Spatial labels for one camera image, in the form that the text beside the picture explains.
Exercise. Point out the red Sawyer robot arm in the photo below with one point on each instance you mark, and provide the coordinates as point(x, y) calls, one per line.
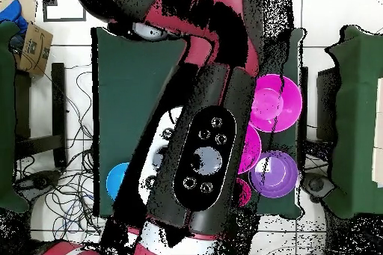
point(209, 93)

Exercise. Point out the large pink bowl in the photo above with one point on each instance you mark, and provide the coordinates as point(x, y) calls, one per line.
point(290, 102)
point(251, 150)

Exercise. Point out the dark green table cloth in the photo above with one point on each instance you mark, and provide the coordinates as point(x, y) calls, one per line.
point(131, 87)

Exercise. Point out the small crimson bowl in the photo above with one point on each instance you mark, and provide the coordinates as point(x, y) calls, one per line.
point(246, 192)

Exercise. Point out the large blue bowl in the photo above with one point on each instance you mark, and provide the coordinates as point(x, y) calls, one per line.
point(115, 177)

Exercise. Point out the purple bowl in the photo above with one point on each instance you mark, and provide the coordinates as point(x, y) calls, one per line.
point(278, 174)

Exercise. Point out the green covered side table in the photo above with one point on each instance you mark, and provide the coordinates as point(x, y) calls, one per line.
point(356, 117)
point(7, 117)

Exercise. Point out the printed cardboard box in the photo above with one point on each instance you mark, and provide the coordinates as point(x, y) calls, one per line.
point(34, 54)

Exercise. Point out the plain cardboard box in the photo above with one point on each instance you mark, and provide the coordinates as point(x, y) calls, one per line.
point(30, 6)

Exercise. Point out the blue cloth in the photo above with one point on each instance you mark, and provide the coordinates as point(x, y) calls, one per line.
point(13, 12)

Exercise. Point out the black bench frame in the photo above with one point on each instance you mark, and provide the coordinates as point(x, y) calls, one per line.
point(58, 102)
point(327, 102)

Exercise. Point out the black pedestal foot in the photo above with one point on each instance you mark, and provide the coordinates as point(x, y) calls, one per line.
point(317, 184)
point(39, 181)

